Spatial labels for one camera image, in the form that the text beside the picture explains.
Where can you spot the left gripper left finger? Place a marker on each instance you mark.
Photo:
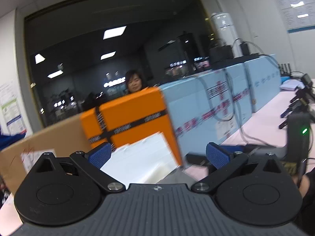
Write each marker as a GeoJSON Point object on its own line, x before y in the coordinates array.
{"type": "Point", "coordinates": [90, 164]}

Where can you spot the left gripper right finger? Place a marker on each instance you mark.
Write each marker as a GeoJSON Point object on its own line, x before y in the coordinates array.
{"type": "Point", "coordinates": [224, 161]}

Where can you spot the large light blue carton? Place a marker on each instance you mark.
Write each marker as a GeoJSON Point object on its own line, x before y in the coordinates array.
{"type": "Point", "coordinates": [207, 107]}

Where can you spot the white plastic storage crate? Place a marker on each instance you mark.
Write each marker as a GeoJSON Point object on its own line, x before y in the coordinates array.
{"type": "Point", "coordinates": [147, 161]}

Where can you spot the brown cardboard box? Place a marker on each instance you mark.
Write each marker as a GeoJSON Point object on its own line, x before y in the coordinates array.
{"type": "Point", "coordinates": [62, 139]}

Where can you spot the orange gift box black ribbon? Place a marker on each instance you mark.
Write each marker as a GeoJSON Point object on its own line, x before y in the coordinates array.
{"type": "Point", "coordinates": [129, 119]}

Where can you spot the black device with green light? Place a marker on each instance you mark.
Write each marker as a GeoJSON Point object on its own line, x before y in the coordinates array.
{"type": "Point", "coordinates": [298, 136]}

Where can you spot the blue plastic bag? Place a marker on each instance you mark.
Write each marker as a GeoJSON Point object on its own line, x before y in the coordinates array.
{"type": "Point", "coordinates": [7, 140]}

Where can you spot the person behind boxes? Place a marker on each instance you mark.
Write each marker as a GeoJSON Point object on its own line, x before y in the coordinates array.
{"type": "Point", "coordinates": [134, 81]}

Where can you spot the black power adapter box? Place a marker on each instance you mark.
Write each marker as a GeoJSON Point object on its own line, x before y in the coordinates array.
{"type": "Point", "coordinates": [220, 53]}

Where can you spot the white water dispenser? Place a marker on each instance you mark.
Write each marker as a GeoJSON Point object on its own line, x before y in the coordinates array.
{"type": "Point", "coordinates": [226, 31]}

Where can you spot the black camera tripod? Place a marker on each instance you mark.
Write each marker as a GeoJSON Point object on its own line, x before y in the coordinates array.
{"type": "Point", "coordinates": [301, 101]}

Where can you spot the wall notice board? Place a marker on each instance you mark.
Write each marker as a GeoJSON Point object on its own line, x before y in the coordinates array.
{"type": "Point", "coordinates": [298, 15]}

